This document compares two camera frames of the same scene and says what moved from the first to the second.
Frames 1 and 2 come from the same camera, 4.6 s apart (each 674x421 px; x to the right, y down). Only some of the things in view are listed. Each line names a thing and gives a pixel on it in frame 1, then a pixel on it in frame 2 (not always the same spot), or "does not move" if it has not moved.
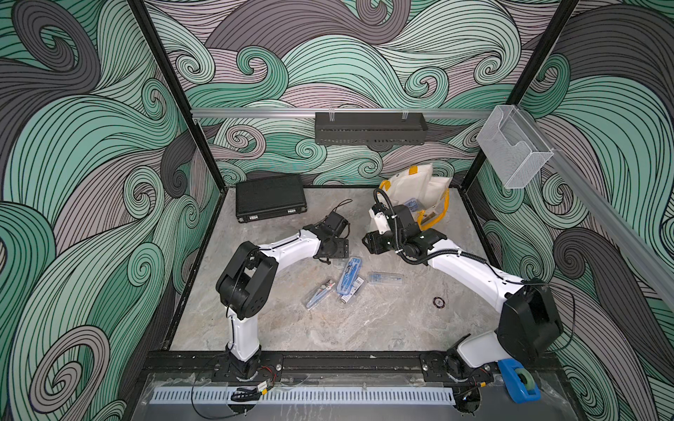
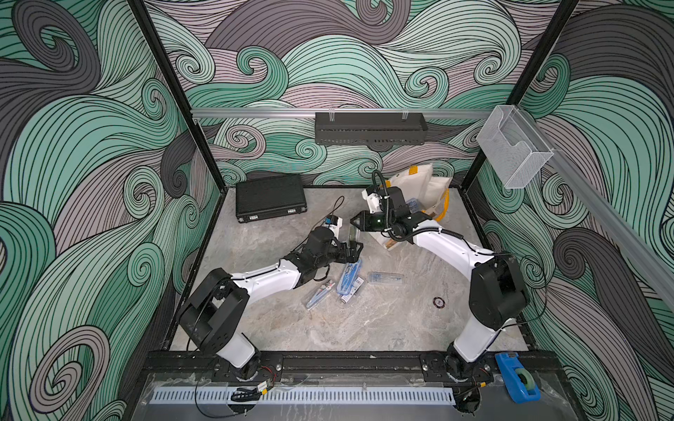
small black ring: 439,302 does not move
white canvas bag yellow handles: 426,196 does not move
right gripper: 373,245 -> 364,223
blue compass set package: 349,276 does not move
